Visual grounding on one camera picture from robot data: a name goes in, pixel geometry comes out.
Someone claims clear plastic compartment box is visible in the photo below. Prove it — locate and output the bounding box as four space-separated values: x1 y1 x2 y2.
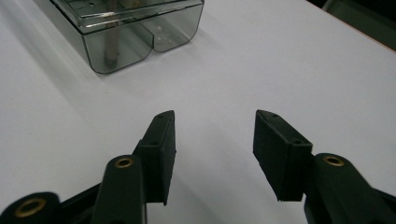
32 0 205 75

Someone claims white paper sheet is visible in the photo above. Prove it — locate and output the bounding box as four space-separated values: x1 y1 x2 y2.
0 0 396 224

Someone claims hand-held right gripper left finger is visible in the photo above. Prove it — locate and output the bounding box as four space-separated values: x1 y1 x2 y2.
134 110 177 206

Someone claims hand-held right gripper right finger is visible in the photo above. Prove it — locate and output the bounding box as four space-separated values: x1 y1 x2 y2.
252 109 314 203

